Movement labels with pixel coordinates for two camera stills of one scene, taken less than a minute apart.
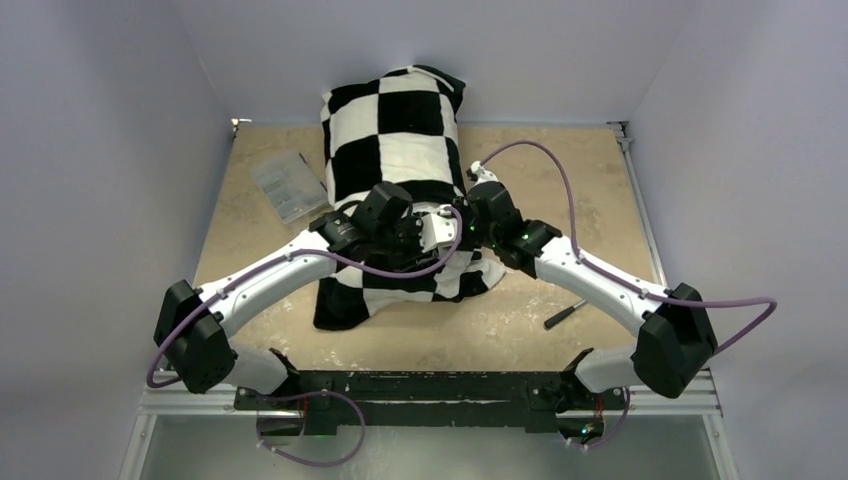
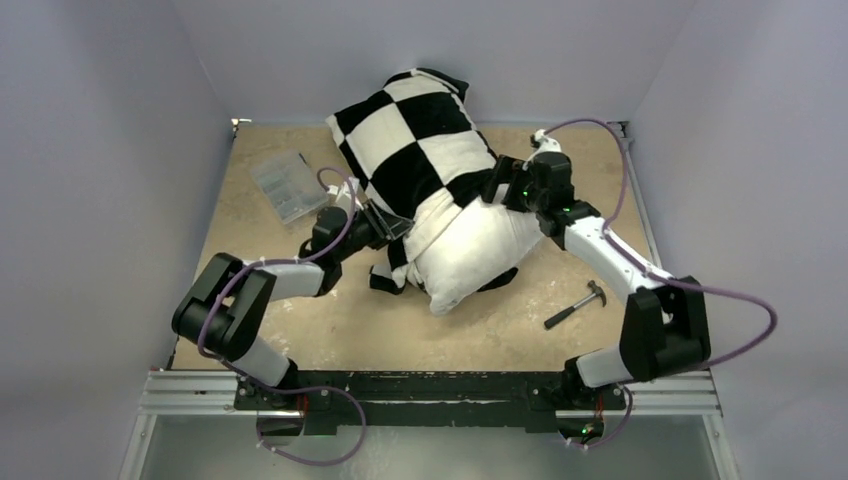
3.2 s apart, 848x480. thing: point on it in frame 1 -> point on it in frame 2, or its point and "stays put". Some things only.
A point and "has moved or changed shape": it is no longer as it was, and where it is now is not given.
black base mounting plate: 532,399 stays put
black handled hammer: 549,322 stays put
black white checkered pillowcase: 400,128 has moved or changed shape
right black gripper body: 468,240 -> 499,187
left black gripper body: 402,244 -> 364,233
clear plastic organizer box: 289,185 stays put
